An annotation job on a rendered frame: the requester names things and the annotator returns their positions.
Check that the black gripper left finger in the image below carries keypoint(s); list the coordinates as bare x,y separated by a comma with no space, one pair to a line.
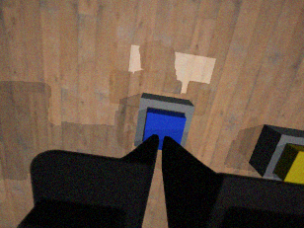
99,180

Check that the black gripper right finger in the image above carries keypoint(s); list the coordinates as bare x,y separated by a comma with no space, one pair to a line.
198,197

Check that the blue button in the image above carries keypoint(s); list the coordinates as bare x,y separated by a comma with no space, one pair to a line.
164,116

